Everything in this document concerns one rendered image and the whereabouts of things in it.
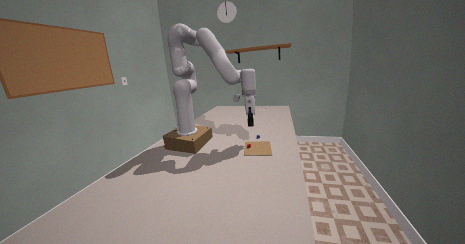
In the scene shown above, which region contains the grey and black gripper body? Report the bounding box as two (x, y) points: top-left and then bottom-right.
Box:
(244, 94), (256, 115)

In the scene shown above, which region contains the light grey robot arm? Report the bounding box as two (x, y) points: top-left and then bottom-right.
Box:
(168, 23), (256, 136)

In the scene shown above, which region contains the tan square mat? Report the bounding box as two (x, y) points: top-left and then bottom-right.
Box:
(244, 141), (272, 156)

